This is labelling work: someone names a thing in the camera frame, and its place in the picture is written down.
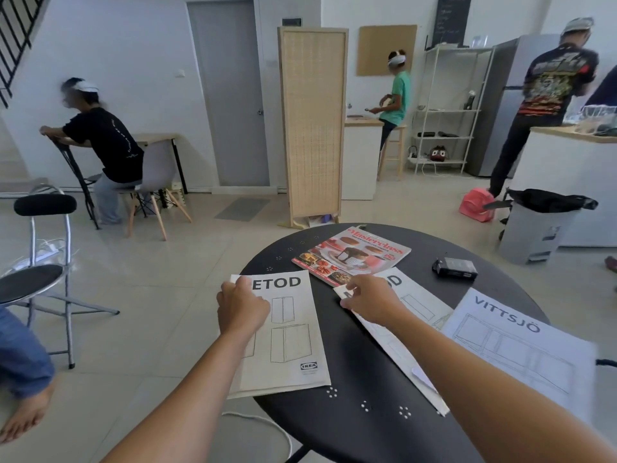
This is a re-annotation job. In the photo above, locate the cork board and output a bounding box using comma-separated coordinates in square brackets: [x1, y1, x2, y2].
[357, 25, 418, 77]

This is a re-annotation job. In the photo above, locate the white chair with wooden legs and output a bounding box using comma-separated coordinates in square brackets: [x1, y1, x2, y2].
[116, 140, 192, 241]

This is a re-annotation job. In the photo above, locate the white power strip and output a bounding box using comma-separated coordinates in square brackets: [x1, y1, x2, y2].
[12, 238, 66, 271]

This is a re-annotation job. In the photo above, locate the wooden stool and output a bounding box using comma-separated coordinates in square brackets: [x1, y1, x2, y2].
[377, 123, 408, 181]

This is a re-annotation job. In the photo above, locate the grey door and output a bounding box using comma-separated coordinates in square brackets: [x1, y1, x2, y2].
[187, 0, 271, 188]

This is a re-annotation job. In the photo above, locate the silver refrigerator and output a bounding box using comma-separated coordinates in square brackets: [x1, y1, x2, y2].
[465, 34, 574, 178]

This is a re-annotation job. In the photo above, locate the person's right hand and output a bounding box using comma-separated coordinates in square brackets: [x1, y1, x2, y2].
[339, 274, 403, 328]

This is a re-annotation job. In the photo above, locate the white metal shelf unit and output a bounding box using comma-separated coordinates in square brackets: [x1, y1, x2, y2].
[410, 43, 496, 176]

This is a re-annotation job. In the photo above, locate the red cooking magazine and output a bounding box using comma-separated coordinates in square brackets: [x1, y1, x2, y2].
[291, 225, 413, 288]

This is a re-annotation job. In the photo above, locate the person's right forearm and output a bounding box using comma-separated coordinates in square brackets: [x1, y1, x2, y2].
[359, 311, 617, 463]

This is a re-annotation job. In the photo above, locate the white cabinet assembly booklet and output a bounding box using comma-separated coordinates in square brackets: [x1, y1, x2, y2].
[333, 267, 454, 417]
[227, 270, 332, 400]

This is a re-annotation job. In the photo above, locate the grey bin with black bag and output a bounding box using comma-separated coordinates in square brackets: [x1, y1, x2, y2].
[496, 188, 598, 266]

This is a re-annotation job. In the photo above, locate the rattan room divider screen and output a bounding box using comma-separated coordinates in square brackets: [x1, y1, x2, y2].
[277, 26, 350, 230]

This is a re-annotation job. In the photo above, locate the blue jeans leg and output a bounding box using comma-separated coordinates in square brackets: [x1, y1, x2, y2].
[0, 306, 56, 400]

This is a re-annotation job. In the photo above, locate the person's left forearm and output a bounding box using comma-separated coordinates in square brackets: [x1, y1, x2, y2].
[99, 328, 268, 463]

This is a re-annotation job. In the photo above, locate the black metal chair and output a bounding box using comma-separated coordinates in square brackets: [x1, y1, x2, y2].
[46, 132, 104, 231]

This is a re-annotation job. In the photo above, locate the black chrome folding bar chair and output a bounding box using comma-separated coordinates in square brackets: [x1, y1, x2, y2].
[0, 185, 120, 369]

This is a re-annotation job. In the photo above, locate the person's left hand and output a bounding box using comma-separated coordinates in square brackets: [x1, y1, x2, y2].
[216, 276, 271, 340]

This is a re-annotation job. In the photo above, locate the white shelf assembly booklet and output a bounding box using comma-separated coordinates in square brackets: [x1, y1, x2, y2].
[441, 287, 601, 425]

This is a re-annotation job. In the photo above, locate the pink bag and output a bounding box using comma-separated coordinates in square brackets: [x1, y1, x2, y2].
[459, 188, 497, 223]

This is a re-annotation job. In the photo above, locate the bare foot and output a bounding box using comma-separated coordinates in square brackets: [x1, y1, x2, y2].
[0, 381, 55, 445]

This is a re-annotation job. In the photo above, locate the white floor cable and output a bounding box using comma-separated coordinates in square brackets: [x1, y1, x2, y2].
[221, 411, 295, 461]

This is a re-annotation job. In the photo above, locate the black chalkboard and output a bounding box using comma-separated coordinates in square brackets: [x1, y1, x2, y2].
[431, 0, 473, 49]

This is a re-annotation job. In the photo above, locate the wooden desk with black legs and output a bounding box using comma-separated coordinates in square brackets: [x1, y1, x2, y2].
[132, 133, 190, 195]

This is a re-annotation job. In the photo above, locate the small black device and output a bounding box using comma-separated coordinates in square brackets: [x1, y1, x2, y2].
[431, 258, 479, 281]

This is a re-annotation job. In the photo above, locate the white counter with wooden top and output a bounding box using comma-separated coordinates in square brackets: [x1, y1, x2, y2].
[511, 125, 617, 249]

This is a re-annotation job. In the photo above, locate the white cabinet with wooden top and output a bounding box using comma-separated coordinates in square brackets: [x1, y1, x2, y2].
[341, 115, 384, 201]

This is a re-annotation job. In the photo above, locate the black stair railing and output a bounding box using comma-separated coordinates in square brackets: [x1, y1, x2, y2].
[0, 0, 49, 109]

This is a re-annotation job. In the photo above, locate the clear glassware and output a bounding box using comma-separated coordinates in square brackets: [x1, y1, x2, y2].
[576, 105, 617, 136]

